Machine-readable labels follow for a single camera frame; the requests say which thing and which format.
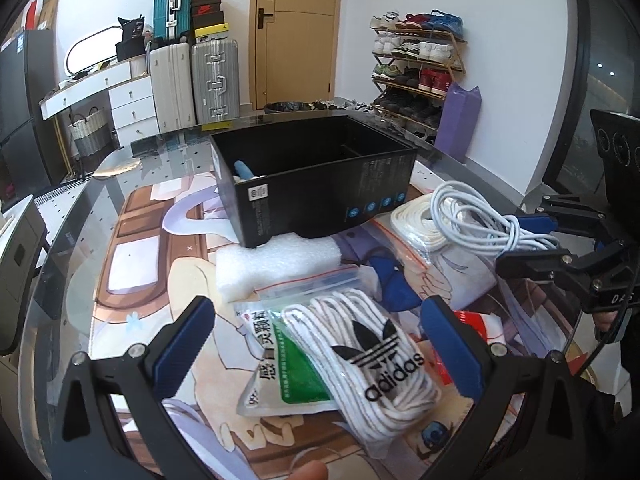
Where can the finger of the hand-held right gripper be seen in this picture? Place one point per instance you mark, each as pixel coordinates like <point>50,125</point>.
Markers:
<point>540,262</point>
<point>535,223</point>

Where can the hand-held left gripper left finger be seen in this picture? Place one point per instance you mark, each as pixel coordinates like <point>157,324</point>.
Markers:
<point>185,345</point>

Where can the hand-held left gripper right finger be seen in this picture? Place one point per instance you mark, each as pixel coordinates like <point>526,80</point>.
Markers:
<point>452,350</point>

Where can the bagged white shoelaces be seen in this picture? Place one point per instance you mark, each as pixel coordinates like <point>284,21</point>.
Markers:
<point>380,375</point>

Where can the black cardboard box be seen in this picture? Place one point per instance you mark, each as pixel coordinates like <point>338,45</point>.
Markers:
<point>310,200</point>

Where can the person's left hand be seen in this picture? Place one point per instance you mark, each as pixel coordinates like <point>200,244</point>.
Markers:
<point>309,471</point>

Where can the red white packet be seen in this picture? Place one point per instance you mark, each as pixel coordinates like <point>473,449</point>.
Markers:
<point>480,325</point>

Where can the white green medicine packet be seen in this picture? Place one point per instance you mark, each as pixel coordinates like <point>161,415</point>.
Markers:
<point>270,375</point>

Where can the black framed window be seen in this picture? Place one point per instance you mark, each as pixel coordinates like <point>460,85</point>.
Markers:
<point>605,60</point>

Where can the white foam strip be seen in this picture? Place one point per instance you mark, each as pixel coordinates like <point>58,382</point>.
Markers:
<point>260,270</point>

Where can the bagged cream shoelaces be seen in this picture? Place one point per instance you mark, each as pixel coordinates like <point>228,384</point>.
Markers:
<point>410,220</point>

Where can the purple bag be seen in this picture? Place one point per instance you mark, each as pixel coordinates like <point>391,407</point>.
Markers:
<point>457,125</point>

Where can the clear zip bag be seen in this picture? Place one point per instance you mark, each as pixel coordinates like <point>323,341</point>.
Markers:
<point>320,280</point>

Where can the wooden shoe rack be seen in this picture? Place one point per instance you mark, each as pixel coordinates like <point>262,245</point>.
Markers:
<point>460,62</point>

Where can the shoe rack with shoes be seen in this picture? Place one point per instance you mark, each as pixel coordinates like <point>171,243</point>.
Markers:
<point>430,80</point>

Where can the grey side cabinet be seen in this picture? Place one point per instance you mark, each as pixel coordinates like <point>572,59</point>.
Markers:
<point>20,270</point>

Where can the gold round plate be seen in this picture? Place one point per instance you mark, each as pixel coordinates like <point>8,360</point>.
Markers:
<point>117,167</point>

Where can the pile of loose shoes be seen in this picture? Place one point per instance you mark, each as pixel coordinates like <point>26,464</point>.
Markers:
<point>345,106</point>

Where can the woven striped basket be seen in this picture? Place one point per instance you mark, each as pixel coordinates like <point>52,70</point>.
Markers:
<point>90,135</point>

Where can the white vanity desk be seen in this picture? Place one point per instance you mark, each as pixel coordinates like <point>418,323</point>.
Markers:
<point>132,105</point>

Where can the white suitcase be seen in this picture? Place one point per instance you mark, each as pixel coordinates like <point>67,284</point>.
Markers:
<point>172,90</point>

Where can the silver suitcase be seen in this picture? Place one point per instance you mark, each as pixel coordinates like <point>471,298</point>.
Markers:
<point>215,82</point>

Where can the dark grey fridge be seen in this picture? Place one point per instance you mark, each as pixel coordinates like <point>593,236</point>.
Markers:
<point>30,110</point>

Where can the tan wooden door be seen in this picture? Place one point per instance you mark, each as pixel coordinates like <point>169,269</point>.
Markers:
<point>295,50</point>

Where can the oval mirror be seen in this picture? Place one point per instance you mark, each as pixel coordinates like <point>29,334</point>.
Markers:
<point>92,50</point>

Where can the yellow black shoe box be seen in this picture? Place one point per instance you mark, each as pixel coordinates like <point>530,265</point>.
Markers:
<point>210,33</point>

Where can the black red shoe box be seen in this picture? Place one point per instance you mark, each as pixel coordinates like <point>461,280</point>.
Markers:
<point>206,9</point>

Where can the teal suitcase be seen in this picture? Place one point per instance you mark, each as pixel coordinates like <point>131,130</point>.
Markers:
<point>172,5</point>

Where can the flat cardboard box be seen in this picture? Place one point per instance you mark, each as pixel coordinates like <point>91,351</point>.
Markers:
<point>49,12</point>

